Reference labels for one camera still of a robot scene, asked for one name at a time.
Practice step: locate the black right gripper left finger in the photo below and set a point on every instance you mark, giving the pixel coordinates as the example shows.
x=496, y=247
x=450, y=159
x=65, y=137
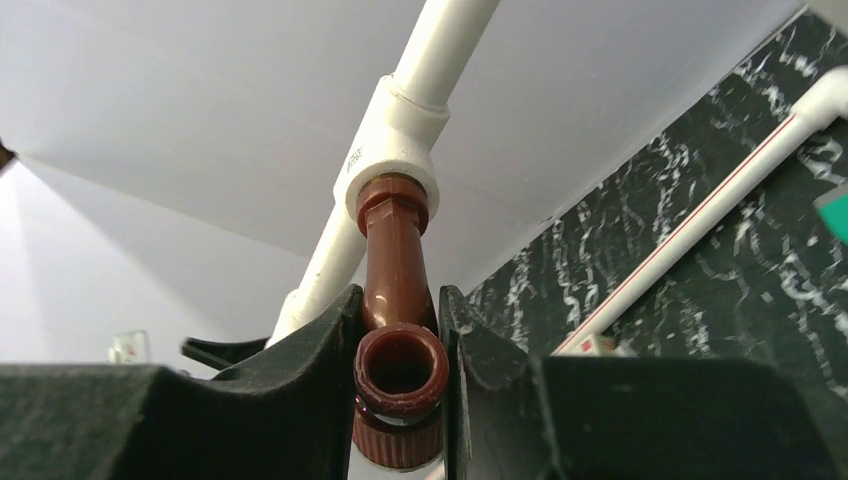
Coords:
x=283, y=413

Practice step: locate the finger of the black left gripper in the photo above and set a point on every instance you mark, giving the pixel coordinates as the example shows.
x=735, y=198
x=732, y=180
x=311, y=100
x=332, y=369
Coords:
x=220, y=355

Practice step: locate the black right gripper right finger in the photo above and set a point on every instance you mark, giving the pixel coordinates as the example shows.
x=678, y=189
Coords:
x=512, y=415

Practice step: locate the brown water faucet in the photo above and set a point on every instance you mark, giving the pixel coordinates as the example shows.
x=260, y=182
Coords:
x=400, y=368

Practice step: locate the small cardboard box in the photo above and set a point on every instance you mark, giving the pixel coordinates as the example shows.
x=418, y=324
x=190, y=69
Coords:
x=602, y=346

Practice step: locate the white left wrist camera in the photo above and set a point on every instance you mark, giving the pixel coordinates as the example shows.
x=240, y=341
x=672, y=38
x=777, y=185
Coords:
x=130, y=348

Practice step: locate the white PVC pipe frame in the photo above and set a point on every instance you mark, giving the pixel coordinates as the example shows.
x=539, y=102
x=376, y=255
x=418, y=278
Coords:
x=409, y=110

